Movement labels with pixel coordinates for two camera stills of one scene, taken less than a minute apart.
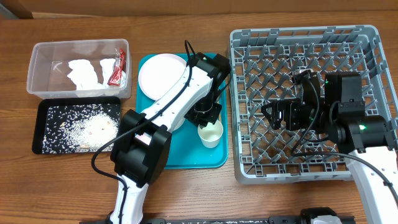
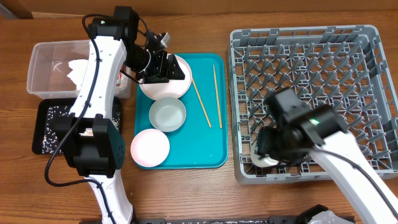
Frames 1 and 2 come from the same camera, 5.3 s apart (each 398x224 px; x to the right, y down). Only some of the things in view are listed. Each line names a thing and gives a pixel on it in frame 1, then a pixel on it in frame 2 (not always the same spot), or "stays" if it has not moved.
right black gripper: (282, 115) -> (266, 146)
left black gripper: (213, 116) -> (165, 68)
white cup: (210, 134) -> (264, 162)
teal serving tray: (183, 150) stays
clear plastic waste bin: (91, 69) stays
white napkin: (83, 74) stays
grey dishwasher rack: (262, 63) stays
